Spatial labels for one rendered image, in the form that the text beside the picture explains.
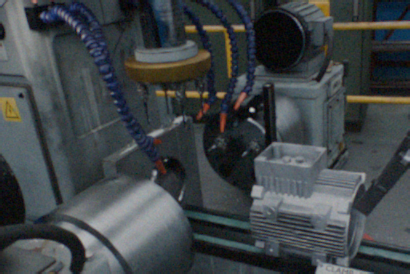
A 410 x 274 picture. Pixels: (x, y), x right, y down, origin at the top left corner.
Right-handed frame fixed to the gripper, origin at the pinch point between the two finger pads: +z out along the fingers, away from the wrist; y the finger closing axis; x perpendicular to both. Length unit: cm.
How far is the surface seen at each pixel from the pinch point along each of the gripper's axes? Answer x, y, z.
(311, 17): -42, -68, -1
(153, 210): -29.7, 20.9, 14.2
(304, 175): -12.4, -1.1, 4.7
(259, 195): -17.7, 1.3, 13.2
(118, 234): -30.1, 29.5, 14.1
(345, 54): -60, -311, 83
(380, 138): 3, -306, 126
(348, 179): -5.0, -5.2, 2.6
